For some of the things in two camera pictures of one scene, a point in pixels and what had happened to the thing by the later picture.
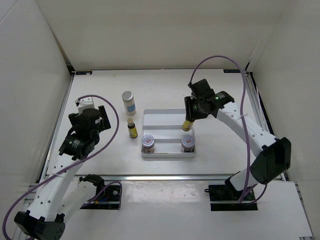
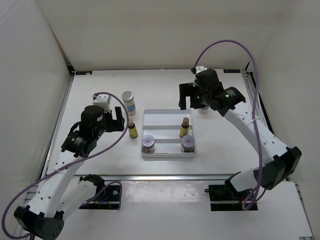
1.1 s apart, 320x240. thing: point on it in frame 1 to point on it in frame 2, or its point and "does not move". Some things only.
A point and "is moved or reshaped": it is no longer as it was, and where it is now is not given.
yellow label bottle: (132, 130) does not move
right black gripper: (188, 104) to (187, 90)
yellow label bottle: (187, 125) is moved or reshaped
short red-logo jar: (148, 146) does not move
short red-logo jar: (188, 144) does not move
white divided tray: (165, 125) does not move
